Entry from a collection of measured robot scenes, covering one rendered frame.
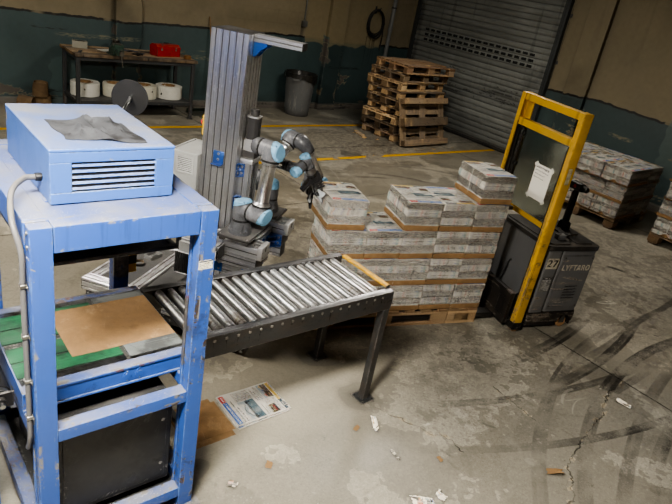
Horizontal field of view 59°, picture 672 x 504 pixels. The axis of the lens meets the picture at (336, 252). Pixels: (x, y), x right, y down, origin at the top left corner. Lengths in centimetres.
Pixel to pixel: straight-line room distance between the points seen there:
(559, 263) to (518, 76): 676
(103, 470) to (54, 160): 140
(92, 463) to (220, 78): 231
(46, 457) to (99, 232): 94
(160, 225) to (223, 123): 180
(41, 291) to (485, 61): 1060
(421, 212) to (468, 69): 805
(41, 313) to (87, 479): 96
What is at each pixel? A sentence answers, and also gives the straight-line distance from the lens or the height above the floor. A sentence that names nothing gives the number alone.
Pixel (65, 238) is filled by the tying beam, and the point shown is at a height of 150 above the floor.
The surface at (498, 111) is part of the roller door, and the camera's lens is 1181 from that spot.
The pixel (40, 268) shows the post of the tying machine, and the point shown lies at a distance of 218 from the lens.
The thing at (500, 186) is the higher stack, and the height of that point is 121.
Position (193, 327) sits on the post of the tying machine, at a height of 103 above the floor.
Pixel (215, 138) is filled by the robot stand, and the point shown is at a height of 135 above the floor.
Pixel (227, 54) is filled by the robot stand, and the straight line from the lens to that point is 389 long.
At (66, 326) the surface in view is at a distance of 299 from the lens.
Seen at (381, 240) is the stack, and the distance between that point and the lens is 439.
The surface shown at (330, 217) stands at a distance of 414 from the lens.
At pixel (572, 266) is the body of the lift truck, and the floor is 60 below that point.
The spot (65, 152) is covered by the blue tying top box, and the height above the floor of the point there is 174.
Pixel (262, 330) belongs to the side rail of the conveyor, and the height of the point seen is 76.
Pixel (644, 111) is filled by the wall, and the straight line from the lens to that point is 1055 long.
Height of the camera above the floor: 243
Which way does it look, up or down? 24 degrees down
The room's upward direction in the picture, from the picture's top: 11 degrees clockwise
